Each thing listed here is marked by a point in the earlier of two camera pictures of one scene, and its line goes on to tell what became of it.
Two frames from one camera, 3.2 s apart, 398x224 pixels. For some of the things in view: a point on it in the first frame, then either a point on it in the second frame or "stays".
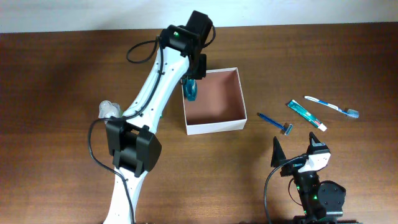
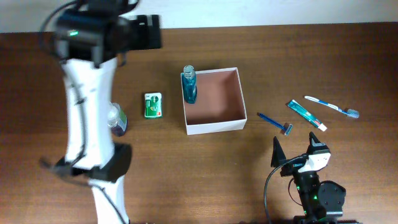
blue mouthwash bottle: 189,86 stays
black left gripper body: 199,68 → 141,34
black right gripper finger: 316,146 stays
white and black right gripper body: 292,168 stays
